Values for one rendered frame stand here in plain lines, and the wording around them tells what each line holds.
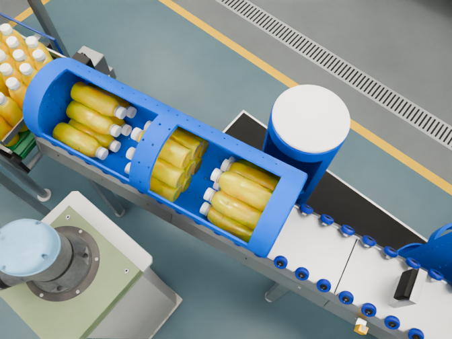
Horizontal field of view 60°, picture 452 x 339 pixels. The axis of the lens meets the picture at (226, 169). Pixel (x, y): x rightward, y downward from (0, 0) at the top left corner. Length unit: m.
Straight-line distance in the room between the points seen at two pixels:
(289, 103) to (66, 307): 0.96
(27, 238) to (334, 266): 0.92
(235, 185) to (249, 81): 1.71
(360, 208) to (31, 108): 1.72
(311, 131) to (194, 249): 1.15
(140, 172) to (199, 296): 1.20
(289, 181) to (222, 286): 1.24
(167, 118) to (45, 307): 0.59
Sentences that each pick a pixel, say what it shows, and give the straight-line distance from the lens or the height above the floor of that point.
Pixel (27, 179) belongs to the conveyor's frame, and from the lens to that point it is 2.34.
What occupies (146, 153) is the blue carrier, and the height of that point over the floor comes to 1.22.
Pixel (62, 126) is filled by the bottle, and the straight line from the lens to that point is 1.44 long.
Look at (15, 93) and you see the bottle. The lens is 1.59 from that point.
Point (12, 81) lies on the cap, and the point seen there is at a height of 1.09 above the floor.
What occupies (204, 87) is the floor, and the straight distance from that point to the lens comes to 2.74.
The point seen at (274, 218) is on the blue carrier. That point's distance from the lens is 1.07.
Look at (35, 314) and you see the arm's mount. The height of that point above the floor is 1.21.
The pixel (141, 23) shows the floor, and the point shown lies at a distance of 3.15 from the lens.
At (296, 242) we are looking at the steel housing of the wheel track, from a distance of 1.37.
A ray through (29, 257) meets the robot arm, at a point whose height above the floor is 1.43.
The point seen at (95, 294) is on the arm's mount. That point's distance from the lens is 1.07.
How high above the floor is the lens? 2.23
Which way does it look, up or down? 66 degrees down
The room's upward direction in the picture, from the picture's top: 3 degrees clockwise
